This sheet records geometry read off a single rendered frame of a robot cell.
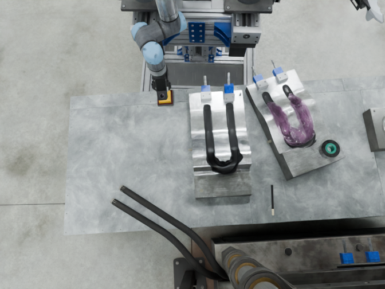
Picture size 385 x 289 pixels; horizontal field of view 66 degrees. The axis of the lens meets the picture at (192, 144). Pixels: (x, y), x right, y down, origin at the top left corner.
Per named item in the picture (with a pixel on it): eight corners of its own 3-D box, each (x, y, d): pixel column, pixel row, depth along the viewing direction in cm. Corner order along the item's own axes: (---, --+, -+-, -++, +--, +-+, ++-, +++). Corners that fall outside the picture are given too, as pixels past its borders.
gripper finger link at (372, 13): (376, 31, 94) (368, 6, 96) (385, 20, 88) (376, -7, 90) (365, 33, 94) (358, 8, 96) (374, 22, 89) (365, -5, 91)
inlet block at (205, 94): (199, 78, 150) (199, 73, 145) (209, 78, 150) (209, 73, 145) (201, 103, 147) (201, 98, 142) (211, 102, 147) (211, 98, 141)
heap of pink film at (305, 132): (262, 104, 146) (266, 97, 139) (295, 91, 147) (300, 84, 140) (285, 151, 140) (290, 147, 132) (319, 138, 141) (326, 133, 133)
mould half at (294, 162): (244, 90, 155) (248, 81, 144) (290, 74, 156) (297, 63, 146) (286, 180, 142) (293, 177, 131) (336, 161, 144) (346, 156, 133)
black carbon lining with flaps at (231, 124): (201, 105, 146) (201, 98, 137) (234, 104, 146) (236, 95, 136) (207, 176, 137) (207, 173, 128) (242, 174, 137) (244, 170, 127)
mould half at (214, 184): (189, 101, 154) (188, 89, 141) (239, 97, 154) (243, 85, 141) (195, 198, 141) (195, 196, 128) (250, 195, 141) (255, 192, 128)
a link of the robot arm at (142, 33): (155, 26, 128) (167, 46, 126) (132, 37, 127) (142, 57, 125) (152, 14, 121) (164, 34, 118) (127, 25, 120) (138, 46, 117)
